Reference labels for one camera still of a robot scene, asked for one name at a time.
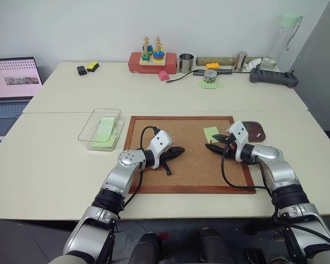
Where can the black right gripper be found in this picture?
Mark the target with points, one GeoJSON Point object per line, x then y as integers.
{"type": "Point", "coordinates": [230, 147]}

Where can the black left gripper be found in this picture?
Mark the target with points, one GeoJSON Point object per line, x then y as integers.
{"type": "Point", "coordinates": [167, 154]}

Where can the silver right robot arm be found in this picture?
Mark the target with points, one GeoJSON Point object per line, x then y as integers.
{"type": "Point", "coordinates": [286, 176]}

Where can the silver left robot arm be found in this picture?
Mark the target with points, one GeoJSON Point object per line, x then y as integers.
{"type": "Point", "coordinates": [112, 178]}

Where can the single green sticky note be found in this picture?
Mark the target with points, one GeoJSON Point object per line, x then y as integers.
{"type": "Point", "coordinates": [209, 132]}

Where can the brown wooden tray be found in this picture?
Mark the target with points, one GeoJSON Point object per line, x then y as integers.
{"type": "Point", "coordinates": [257, 129]}

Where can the green sticky note stack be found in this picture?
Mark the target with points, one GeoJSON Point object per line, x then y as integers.
{"type": "Point", "coordinates": [105, 132]}

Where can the clear plastic box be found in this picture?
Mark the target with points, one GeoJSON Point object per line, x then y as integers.
{"type": "Point", "coordinates": [96, 137]}

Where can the red rectangular box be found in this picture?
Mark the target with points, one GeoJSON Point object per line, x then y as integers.
{"type": "Point", "coordinates": [134, 64]}

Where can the wood-framed cork board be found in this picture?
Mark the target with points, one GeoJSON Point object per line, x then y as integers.
{"type": "Point", "coordinates": [192, 170]}

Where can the green leaf-shaped paper pad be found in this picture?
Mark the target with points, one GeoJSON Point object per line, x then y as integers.
{"type": "Point", "coordinates": [210, 85]}

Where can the patterned tape roll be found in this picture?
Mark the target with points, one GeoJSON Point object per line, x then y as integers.
{"type": "Point", "coordinates": [210, 76]}

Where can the black USB hub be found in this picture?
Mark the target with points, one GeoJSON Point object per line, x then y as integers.
{"type": "Point", "coordinates": [222, 72]}

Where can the yellow building brick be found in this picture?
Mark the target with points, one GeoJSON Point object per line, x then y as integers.
{"type": "Point", "coordinates": [213, 66]}

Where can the long brown cardboard tube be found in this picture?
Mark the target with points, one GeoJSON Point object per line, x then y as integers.
{"type": "Point", "coordinates": [217, 60]}

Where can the pink house-shaped block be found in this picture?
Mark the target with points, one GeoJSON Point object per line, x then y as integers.
{"type": "Point", "coordinates": [163, 76]}

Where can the shiny steel cylinder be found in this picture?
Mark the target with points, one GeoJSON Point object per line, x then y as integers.
{"type": "Point", "coordinates": [240, 61]}

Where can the stainless steel mug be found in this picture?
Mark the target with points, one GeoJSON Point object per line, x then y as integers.
{"type": "Point", "coordinates": [185, 63]}

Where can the white crumpled object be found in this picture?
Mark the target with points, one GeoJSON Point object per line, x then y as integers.
{"type": "Point", "coordinates": [251, 64]}

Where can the grey power strip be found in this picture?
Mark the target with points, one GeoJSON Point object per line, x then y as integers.
{"type": "Point", "coordinates": [273, 77]}

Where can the dark rounded shape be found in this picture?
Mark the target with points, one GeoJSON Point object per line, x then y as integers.
{"type": "Point", "coordinates": [147, 250]}
{"type": "Point", "coordinates": [215, 247]}

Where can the white tape roll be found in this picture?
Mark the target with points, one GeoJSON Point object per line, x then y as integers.
{"type": "Point", "coordinates": [268, 63]}

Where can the wooden colourful stacking toy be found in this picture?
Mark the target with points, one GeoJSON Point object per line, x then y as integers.
{"type": "Point", "coordinates": [152, 53]}

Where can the yellow and black eraser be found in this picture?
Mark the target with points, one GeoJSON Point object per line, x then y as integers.
{"type": "Point", "coordinates": [92, 66]}

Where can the clear bottle green lid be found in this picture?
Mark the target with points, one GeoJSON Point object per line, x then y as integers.
{"type": "Point", "coordinates": [283, 35]}

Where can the black rectangular eraser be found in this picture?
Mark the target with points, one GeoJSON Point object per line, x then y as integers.
{"type": "Point", "coordinates": [82, 70]}

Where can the open laptop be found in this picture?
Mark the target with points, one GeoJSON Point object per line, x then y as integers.
{"type": "Point", "coordinates": [12, 79]}

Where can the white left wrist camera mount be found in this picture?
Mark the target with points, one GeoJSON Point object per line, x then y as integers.
{"type": "Point", "coordinates": [160, 141]}

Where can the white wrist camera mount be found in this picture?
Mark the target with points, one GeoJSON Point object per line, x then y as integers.
{"type": "Point", "coordinates": [160, 141]}
{"type": "Point", "coordinates": [239, 134]}

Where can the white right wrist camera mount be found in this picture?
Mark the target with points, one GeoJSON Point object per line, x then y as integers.
{"type": "Point", "coordinates": [239, 134]}

